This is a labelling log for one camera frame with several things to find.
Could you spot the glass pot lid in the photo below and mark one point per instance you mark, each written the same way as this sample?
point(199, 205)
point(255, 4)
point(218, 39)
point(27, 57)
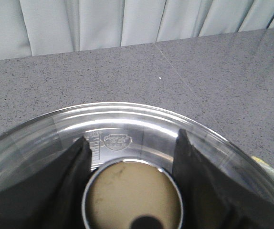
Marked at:
point(131, 185)

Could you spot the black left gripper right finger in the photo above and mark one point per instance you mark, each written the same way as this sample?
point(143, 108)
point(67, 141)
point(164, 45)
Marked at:
point(211, 199)

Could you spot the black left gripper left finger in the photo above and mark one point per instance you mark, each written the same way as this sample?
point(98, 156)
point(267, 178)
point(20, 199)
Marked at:
point(52, 197)

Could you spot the white curtain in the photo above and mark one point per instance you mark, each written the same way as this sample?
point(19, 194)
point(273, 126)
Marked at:
point(41, 27)

